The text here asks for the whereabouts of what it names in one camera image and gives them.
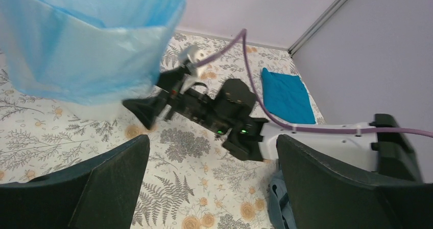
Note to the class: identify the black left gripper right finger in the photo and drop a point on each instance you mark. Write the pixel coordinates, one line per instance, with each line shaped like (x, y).
(325, 192)

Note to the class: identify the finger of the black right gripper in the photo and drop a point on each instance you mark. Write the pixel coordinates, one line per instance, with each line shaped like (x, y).
(148, 109)

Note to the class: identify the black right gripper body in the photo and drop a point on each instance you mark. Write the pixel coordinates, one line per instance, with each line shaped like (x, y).
(229, 109)

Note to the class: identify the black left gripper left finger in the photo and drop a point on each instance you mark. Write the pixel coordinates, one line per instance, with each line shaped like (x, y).
(101, 192)

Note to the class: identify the white paper trash bin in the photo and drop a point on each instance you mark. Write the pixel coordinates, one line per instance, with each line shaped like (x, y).
(103, 112)

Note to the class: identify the blue plastic trash bag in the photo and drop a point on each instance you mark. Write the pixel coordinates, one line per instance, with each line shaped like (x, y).
(88, 52)

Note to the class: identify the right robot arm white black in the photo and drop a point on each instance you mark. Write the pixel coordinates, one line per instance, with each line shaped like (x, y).
(352, 144)

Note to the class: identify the grey-blue crumpled cloth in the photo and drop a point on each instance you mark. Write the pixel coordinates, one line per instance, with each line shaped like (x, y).
(279, 207)

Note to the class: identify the teal folded cloth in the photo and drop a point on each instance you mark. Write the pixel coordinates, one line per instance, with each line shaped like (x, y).
(286, 97)

